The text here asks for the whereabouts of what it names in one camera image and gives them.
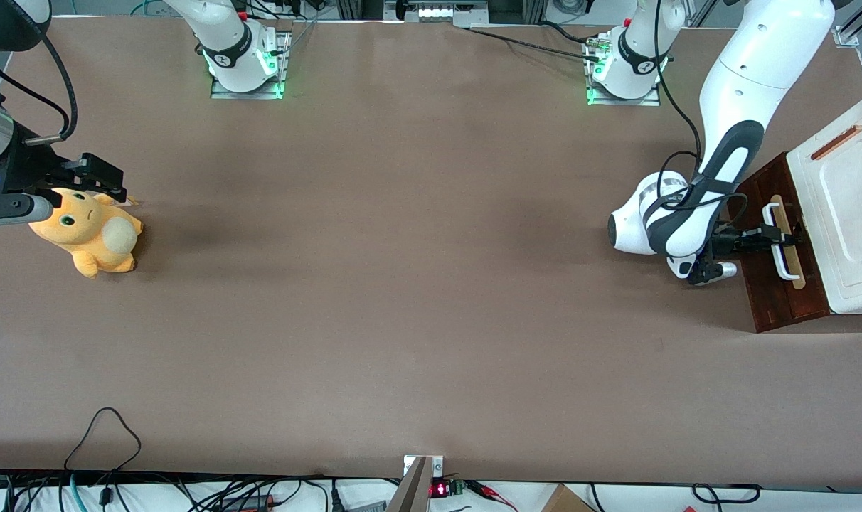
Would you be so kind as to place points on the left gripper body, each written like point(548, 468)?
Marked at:
point(728, 243)

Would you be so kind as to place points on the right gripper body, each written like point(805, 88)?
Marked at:
point(27, 168)

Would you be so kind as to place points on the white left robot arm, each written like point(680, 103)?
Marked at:
point(758, 57)

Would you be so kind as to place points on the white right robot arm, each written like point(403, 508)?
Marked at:
point(225, 35)

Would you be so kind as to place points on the dark wooden drawer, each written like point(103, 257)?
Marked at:
point(811, 302)

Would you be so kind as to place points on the orange plush toy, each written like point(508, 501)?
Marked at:
point(82, 235)

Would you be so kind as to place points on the white-topped brown wooden cabinet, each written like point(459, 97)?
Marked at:
point(850, 213)

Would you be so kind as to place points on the cardboard box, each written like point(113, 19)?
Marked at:
point(566, 501)

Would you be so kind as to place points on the white power strip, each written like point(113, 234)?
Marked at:
point(438, 11)

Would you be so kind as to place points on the module with red display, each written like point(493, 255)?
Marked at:
point(439, 489)

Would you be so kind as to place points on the grey metal beam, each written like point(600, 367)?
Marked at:
point(410, 494)

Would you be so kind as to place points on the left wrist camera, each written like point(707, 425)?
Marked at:
point(715, 273)

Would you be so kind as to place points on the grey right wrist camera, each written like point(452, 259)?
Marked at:
point(11, 208)

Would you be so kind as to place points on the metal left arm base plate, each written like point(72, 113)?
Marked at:
point(644, 102)

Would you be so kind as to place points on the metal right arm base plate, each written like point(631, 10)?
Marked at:
point(283, 57)

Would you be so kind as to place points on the aluminium frame profile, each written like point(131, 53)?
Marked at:
point(854, 28)

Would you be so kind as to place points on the white metal bracket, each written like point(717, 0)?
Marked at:
point(437, 466)

